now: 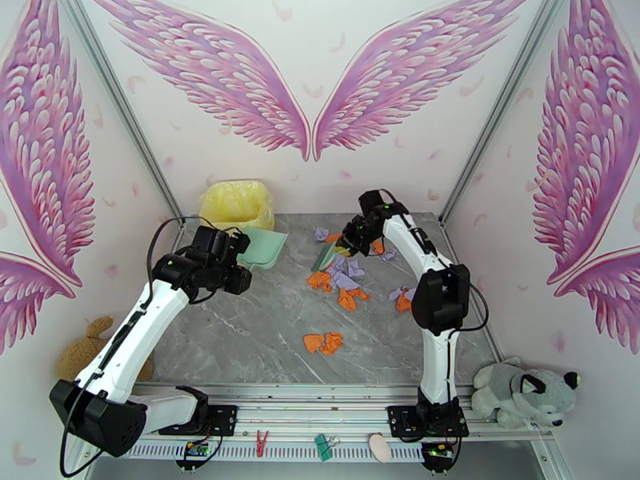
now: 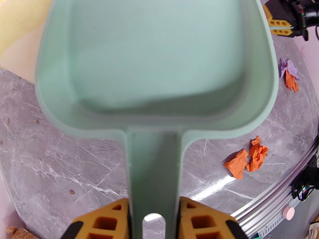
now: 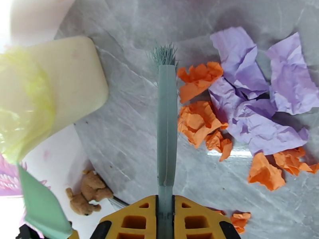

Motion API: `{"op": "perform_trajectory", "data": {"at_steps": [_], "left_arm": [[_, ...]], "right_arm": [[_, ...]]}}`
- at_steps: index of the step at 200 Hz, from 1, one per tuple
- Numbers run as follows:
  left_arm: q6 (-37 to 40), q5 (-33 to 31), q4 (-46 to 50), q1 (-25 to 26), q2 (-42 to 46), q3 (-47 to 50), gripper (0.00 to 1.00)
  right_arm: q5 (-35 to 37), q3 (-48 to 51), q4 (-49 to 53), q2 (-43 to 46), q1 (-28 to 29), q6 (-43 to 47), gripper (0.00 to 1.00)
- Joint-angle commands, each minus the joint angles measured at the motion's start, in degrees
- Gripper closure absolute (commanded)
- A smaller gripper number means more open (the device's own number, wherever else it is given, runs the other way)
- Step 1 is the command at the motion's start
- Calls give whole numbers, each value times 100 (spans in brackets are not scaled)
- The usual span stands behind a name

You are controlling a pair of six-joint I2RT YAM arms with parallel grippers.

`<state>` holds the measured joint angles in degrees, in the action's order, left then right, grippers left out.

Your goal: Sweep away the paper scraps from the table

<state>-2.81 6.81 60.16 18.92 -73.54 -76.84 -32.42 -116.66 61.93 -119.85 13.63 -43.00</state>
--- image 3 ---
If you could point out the mint green hand brush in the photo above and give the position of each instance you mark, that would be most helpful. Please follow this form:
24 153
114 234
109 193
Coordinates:
167 121

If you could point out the purple paper scrap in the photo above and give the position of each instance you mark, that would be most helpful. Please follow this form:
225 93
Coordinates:
236 59
291 79
261 131

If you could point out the brown teddy bear plush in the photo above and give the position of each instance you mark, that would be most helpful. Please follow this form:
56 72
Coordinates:
89 191

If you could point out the orange paper scrap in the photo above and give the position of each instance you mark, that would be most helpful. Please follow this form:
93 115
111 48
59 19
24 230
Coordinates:
220 144
199 79
264 174
289 160
239 220
197 121

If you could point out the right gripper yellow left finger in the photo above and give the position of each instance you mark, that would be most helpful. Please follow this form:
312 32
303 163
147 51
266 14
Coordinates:
134 220

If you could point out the cream plastic trash bin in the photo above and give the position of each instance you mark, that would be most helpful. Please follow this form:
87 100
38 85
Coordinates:
74 79

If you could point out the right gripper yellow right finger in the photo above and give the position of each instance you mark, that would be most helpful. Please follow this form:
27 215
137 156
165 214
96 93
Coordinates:
197 220

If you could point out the mint green dustpan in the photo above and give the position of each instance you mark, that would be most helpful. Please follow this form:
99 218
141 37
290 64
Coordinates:
44 206

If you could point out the yellow plastic bin liner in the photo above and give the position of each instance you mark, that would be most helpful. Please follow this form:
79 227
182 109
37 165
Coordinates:
22 108

